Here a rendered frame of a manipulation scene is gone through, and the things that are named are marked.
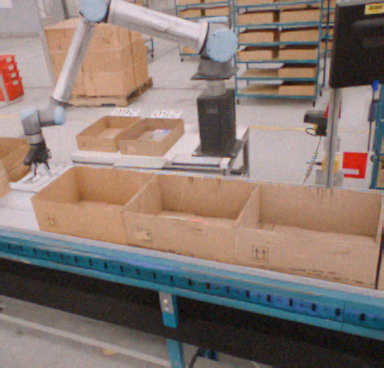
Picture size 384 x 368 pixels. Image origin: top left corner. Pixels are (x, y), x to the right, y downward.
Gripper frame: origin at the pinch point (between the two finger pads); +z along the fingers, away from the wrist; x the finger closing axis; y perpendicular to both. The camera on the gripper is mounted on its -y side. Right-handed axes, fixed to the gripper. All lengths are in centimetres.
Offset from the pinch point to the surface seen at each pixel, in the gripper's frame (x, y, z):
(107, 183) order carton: -62, -29, -18
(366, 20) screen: -152, 15, -69
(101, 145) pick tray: -9.0, 46.7, 0.7
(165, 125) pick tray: -36, 83, 0
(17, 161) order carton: 19.8, 4.8, -5.3
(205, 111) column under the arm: -75, 55, -20
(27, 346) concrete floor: -1, -47, 80
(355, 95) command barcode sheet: -150, 31, -37
